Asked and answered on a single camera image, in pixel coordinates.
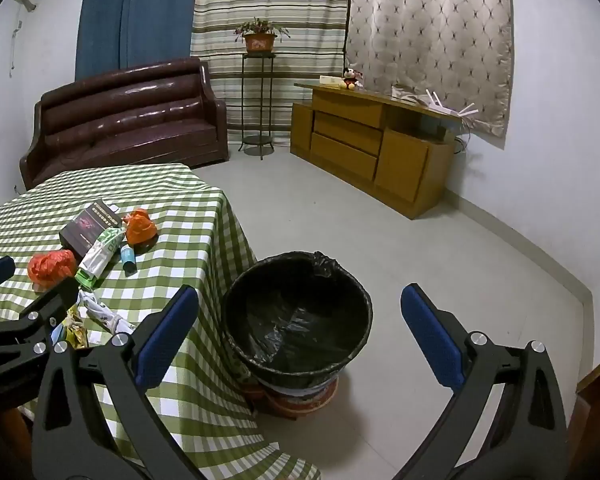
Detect striped curtain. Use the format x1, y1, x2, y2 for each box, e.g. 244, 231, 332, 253
190, 0, 351, 143

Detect blue curtain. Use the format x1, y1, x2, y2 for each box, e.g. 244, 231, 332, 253
75, 0, 201, 81

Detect orange plastic bag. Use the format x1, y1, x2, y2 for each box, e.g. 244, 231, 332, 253
121, 208, 159, 247

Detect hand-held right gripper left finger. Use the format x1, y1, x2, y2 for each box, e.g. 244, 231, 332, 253
31, 284, 201, 480

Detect clear plastic bag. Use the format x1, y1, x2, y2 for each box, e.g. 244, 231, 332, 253
391, 85, 426, 103

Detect white router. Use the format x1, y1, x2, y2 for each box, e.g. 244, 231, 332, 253
425, 89, 481, 117

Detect green white bag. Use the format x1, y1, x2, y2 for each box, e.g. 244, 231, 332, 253
75, 227, 126, 290

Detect black-lined trash bin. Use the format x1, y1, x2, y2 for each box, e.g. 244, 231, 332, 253
222, 251, 374, 420

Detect black metal plant stand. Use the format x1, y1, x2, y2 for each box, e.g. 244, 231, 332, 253
238, 51, 277, 161

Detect brown leather sofa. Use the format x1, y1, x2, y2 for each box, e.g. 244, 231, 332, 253
20, 57, 229, 191

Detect crumpled white wrapper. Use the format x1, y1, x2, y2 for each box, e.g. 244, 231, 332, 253
77, 290, 136, 337

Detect black box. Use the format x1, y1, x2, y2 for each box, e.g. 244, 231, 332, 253
59, 201, 126, 256

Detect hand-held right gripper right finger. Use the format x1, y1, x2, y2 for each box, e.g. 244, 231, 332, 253
395, 283, 569, 480

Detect yellow snack wrapper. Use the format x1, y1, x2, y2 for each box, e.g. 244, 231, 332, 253
52, 305, 90, 350

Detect wooden cabinet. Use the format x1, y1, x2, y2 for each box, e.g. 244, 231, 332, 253
290, 81, 463, 220

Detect beige diamond-pattern curtain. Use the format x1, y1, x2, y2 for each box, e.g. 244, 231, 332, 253
345, 0, 513, 138

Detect red plastic bag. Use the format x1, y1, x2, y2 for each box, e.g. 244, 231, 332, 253
27, 250, 77, 291

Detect green checked tablecloth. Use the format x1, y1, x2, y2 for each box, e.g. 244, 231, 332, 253
0, 162, 322, 480

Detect potted plant orange pot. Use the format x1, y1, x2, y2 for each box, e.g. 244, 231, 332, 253
232, 17, 291, 53

